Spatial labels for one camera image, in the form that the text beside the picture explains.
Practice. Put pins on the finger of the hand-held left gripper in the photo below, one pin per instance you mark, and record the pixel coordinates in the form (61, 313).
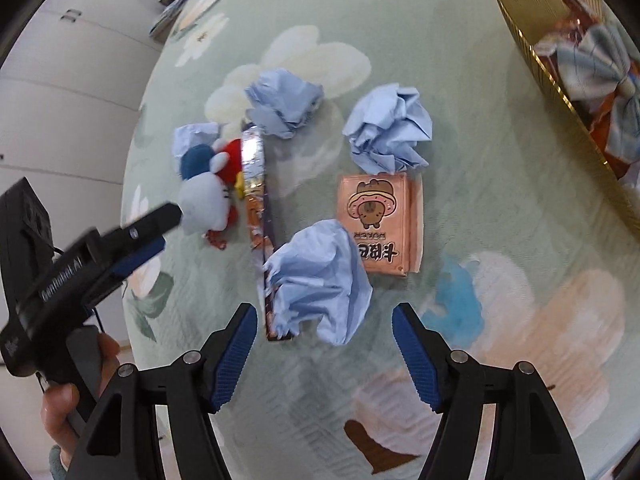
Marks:
(142, 255)
(150, 222)

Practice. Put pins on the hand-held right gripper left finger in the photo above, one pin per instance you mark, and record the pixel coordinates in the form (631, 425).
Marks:
(235, 355)

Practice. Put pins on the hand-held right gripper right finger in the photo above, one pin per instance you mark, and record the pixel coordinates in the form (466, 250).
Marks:
(415, 355)

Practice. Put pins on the blue white red plush toy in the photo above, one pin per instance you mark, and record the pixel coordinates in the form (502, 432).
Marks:
(210, 200)

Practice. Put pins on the blue paper ball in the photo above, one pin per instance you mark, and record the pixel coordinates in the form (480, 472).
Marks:
(387, 130)
(320, 285)
(285, 102)
(192, 135)

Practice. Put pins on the gold ribbed basket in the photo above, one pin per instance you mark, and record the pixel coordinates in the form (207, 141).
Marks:
(525, 35)

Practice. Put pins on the grey plaid bow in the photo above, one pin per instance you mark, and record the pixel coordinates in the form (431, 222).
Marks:
(600, 60)

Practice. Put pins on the person's left hand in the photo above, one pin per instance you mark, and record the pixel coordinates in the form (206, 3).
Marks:
(60, 405)

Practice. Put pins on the orange foil snack packet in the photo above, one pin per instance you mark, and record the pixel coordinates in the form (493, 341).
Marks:
(254, 170)

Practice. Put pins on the pink capybara snack packet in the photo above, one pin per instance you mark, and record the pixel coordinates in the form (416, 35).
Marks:
(380, 210)

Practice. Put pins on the white wardrobe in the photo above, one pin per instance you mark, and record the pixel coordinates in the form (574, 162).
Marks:
(75, 60)

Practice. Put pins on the bedside cabinet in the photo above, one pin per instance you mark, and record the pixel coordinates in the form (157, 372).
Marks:
(170, 15)

